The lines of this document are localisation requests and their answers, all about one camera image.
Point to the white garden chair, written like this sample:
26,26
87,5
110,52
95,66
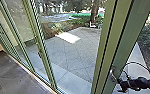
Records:
92,24

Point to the brown tree trunk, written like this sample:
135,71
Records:
95,11

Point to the low brown green hedge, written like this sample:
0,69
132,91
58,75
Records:
64,28

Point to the green door frame post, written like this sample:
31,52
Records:
106,43

